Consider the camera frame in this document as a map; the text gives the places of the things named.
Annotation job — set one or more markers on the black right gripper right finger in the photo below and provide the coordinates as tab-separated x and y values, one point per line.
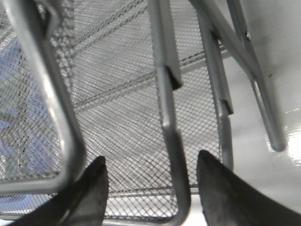
227	200

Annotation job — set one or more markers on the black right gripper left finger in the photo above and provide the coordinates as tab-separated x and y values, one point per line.
80	204

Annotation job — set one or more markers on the silver mesh tray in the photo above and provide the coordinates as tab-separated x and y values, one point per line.
139	85
34	35
119	206

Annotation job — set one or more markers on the blue plastic tray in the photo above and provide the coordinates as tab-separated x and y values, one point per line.
29	143

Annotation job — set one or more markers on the silver metal rack frame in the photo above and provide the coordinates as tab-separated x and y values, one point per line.
249	61

